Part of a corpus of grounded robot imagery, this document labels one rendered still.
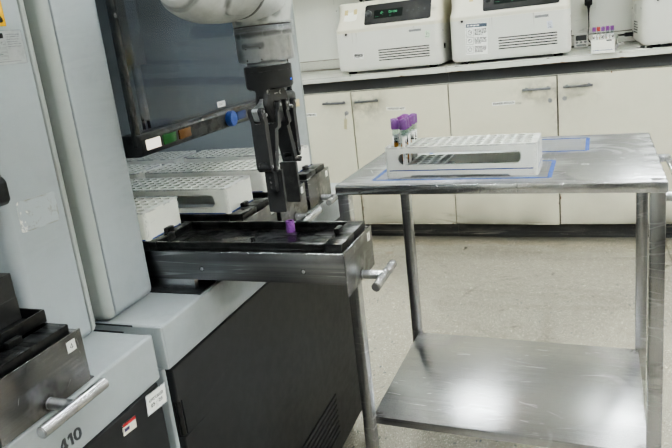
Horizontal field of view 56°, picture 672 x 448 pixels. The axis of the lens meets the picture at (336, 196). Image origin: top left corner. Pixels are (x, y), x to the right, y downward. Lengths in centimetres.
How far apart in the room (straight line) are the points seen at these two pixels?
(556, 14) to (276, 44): 231
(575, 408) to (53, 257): 110
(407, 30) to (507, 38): 49
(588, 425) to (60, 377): 105
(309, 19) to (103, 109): 316
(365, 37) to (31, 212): 261
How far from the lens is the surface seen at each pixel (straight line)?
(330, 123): 343
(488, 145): 124
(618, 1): 380
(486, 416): 149
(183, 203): 135
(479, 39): 320
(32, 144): 90
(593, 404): 155
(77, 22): 99
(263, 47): 98
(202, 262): 104
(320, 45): 408
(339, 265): 93
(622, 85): 319
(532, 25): 318
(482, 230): 342
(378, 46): 331
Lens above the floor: 111
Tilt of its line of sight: 14 degrees down
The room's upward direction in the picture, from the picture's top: 7 degrees counter-clockwise
